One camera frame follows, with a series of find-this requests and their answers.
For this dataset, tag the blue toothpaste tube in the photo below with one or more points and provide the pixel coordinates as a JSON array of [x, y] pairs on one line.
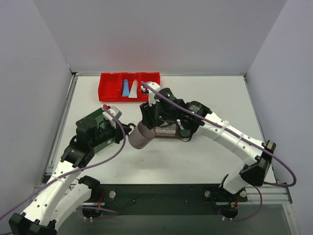
[[126, 90]]

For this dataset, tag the red plastic divided bin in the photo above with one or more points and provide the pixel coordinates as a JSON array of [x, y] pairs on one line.
[[111, 85]]

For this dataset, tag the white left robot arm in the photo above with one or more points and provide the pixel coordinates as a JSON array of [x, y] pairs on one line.
[[51, 206]]

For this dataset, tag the white toothpaste tube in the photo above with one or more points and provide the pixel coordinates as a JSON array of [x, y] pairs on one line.
[[133, 90]]

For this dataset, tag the clear plastic bag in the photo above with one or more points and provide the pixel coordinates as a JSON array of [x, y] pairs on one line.
[[166, 131]]

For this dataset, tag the translucent purple cup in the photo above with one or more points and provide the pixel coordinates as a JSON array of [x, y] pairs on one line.
[[141, 136]]

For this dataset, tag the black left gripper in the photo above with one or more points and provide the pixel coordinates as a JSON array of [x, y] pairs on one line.
[[117, 135]]

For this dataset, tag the green metal tray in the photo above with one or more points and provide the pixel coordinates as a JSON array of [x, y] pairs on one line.
[[97, 117]]

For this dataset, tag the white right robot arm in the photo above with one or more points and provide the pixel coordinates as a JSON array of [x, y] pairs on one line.
[[255, 154]]

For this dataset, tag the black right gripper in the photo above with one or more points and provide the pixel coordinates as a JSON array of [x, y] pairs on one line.
[[148, 115]]

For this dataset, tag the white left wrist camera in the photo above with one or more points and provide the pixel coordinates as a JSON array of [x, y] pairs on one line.
[[111, 114]]

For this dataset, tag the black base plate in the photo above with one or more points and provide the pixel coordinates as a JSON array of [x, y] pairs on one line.
[[161, 207]]

